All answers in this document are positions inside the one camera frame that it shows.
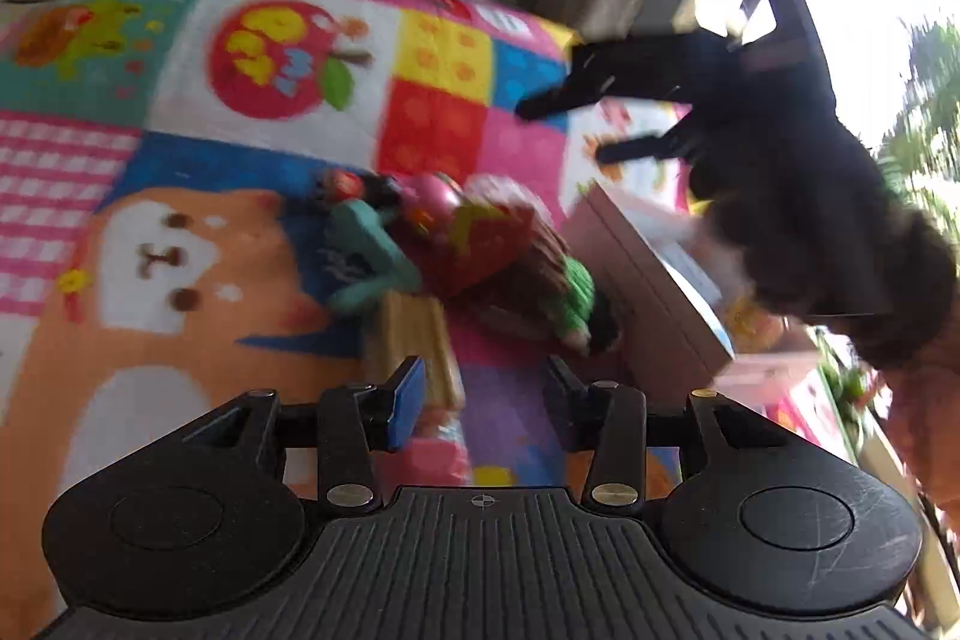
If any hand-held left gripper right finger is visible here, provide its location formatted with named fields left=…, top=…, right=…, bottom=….
left=543, top=355, right=790, bottom=510

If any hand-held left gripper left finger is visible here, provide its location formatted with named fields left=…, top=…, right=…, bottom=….
left=181, top=355, right=428, bottom=512

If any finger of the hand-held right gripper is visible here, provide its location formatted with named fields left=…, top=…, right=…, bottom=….
left=516, top=31, right=710, bottom=122
left=596, top=111, right=710, bottom=166

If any wooden block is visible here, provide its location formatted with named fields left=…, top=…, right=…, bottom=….
left=363, top=291, right=467, bottom=410

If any brown and green knitted toy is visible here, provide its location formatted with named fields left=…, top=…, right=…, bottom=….
left=463, top=220, right=625, bottom=357

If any pink cardboard box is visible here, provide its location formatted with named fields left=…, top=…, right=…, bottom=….
left=561, top=179, right=740, bottom=380

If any green plastic toy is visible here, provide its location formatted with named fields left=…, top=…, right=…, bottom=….
left=315, top=197, right=425, bottom=316

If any green foliage outside window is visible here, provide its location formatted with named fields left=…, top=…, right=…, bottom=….
left=874, top=17, right=960, bottom=221

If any pink toy ball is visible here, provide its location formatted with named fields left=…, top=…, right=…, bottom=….
left=400, top=173, right=467, bottom=236

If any pink plastic object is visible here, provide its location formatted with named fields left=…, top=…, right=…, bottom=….
left=712, top=295, right=863, bottom=468

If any small red and black toy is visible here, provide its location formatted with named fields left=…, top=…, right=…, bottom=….
left=313, top=167, right=403, bottom=212

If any colourful printed play mat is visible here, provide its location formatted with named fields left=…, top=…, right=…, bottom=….
left=0, top=0, right=848, bottom=618

